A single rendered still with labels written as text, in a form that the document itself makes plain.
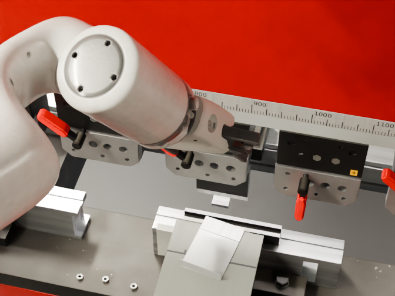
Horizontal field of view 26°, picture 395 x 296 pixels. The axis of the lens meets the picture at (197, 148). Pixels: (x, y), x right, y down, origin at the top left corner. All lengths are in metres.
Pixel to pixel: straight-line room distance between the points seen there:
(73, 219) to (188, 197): 1.24
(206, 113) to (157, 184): 2.17
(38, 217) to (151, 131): 1.03
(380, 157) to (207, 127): 1.02
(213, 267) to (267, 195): 1.40
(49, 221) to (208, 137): 0.97
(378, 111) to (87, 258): 0.76
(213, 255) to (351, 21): 0.62
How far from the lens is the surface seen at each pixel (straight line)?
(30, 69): 0.84
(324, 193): 1.54
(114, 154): 1.59
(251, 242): 1.71
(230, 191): 1.64
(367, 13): 1.25
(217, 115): 0.94
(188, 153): 1.50
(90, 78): 0.78
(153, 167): 3.13
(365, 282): 1.84
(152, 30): 1.35
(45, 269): 1.85
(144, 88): 0.78
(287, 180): 1.53
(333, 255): 1.75
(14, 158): 0.71
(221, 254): 1.69
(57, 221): 1.85
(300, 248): 1.75
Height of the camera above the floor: 2.40
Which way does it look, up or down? 49 degrees down
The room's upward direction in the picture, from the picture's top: straight up
